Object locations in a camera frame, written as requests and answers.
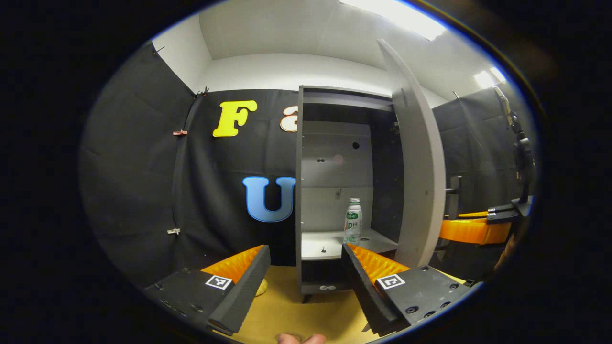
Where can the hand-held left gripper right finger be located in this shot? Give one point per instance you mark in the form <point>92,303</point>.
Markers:
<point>363,286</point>

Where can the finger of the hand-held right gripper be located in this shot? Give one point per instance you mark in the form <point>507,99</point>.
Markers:
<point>473,214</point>
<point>471,231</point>

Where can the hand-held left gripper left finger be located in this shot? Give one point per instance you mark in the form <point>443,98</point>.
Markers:
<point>244,291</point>

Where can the white green label bottle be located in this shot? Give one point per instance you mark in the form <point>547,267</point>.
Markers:
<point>353,224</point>

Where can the beige cabinet door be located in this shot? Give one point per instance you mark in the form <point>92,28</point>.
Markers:
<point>420,167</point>

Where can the grey cabinet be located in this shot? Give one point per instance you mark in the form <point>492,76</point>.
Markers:
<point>334,157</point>

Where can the white cabinet shelf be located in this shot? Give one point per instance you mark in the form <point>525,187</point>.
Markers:
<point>330,241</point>

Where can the yellow lumpy object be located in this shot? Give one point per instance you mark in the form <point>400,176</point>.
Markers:
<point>261,286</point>

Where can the small ceiling light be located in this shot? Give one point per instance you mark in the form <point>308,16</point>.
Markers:
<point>488,77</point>

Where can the black backdrop cloth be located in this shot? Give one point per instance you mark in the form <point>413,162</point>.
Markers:
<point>143,167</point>

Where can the black cloth clip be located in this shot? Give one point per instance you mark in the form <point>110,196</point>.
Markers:
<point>204,91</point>
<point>158,49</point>

